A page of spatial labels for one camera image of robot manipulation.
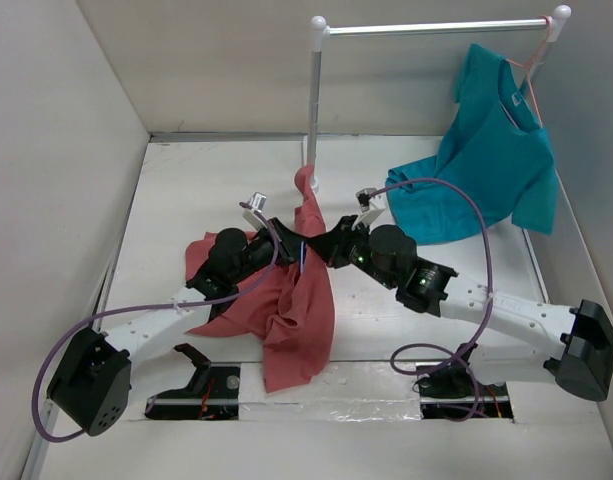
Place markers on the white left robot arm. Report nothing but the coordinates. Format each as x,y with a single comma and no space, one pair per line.
92,383

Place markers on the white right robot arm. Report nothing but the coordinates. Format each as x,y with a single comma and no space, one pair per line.
570,346

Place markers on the pink wire hanger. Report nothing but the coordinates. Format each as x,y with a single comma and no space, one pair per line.
533,66

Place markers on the teal t shirt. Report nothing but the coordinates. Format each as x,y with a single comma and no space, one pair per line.
495,162

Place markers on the white metal clothes rack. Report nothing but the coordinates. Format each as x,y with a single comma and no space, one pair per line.
320,31

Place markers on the red t shirt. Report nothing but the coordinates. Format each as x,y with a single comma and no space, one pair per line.
292,315

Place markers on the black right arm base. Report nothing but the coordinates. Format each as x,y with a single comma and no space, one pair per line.
448,394

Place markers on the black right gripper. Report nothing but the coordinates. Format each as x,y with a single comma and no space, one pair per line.
329,242

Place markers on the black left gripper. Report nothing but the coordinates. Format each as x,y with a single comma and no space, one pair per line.
289,242

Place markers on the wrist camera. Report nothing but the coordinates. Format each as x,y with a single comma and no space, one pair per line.
371,204
253,206

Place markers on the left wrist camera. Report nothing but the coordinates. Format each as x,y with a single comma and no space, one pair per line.
253,206

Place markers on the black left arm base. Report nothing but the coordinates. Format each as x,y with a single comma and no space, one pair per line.
211,394

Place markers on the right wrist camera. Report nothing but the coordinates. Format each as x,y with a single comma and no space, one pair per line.
371,204

